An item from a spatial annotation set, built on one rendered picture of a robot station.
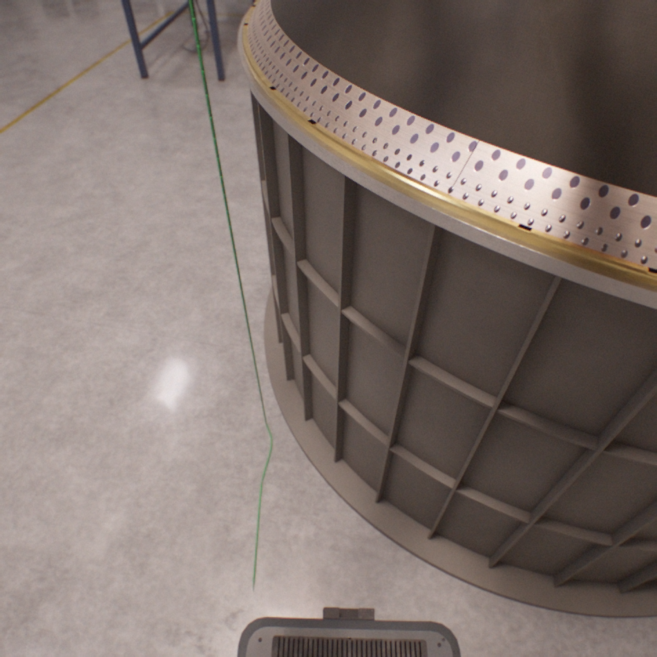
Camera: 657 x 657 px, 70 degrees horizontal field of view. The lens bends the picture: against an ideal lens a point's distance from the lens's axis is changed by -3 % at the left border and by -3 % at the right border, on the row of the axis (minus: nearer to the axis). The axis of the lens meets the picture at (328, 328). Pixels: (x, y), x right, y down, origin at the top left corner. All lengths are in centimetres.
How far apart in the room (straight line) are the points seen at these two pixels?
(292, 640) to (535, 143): 114
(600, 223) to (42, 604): 170
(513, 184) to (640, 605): 139
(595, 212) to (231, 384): 152
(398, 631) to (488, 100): 113
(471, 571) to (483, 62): 135
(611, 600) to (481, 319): 112
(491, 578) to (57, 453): 151
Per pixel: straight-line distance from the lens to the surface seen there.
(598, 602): 175
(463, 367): 96
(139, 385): 203
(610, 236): 71
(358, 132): 84
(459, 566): 164
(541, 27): 76
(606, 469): 111
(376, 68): 87
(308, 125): 90
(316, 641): 131
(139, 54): 460
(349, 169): 81
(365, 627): 133
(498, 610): 166
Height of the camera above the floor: 156
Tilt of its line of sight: 49 degrees down
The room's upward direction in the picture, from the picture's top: straight up
